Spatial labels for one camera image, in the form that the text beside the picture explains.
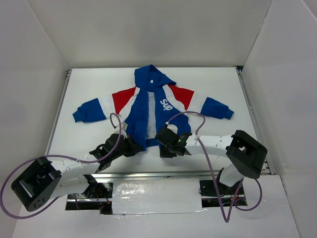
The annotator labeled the blue white red hooded jacket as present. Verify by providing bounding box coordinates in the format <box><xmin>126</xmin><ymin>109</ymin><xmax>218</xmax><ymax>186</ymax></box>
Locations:
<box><xmin>73</xmin><ymin>65</ymin><xmax>234</xmax><ymax>151</ymax></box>

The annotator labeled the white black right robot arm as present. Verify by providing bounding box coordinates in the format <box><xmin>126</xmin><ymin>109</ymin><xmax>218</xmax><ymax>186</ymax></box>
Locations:
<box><xmin>155</xmin><ymin>125</ymin><xmax>267</xmax><ymax>195</ymax></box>

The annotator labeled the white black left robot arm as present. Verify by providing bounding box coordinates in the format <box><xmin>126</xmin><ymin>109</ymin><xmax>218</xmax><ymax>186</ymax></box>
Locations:
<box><xmin>11</xmin><ymin>133</ymin><xmax>143</xmax><ymax>212</ymax></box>

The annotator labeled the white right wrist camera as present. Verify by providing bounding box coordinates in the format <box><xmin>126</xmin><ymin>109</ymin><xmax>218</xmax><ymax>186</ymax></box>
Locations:
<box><xmin>165</xmin><ymin>123</ymin><xmax>178</xmax><ymax>134</ymax></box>

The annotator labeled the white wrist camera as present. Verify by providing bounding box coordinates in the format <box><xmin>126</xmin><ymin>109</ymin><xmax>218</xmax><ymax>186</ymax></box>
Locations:
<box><xmin>165</xmin><ymin>123</ymin><xmax>178</xmax><ymax>134</ymax></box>
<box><xmin>114</xmin><ymin>122</ymin><xmax>127</xmax><ymax>137</ymax></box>

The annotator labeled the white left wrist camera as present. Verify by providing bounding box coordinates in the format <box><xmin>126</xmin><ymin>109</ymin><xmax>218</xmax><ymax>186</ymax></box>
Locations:
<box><xmin>114</xmin><ymin>122</ymin><xmax>127</xmax><ymax>137</ymax></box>

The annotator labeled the aluminium table frame rail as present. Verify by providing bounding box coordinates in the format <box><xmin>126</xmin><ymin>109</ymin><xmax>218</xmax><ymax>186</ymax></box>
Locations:
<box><xmin>37</xmin><ymin>65</ymin><xmax>280</xmax><ymax>180</ymax></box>

